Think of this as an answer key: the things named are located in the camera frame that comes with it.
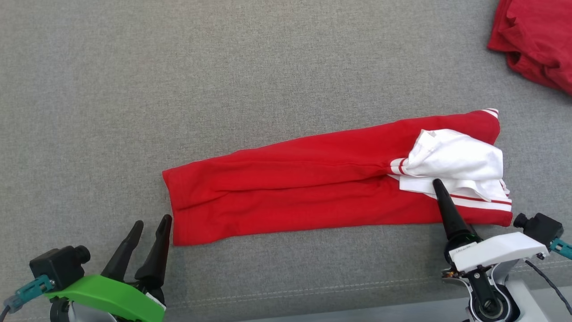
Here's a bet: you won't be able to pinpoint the teal plug right camera cable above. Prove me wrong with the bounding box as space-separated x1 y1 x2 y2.
525 238 572 314

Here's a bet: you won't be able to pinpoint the teal plug camera cable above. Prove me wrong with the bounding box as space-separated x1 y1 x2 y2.
525 238 572 314
0 275 55 322

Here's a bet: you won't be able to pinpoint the red white-striped shorts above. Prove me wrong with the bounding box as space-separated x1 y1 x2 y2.
487 0 572 95

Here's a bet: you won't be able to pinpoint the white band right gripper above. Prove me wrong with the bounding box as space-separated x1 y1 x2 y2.
433 179 549 280

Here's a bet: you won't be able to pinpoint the grey fabric sofa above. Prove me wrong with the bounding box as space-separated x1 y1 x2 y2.
0 0 572 320

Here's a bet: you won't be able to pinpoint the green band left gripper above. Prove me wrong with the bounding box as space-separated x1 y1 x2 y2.
45 214 173 322

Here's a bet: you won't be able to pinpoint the red white basketball jersey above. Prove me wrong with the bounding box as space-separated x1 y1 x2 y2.
162 108 513 246

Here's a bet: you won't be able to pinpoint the teal plug left camera cable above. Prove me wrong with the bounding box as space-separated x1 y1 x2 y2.
0 275 55 322

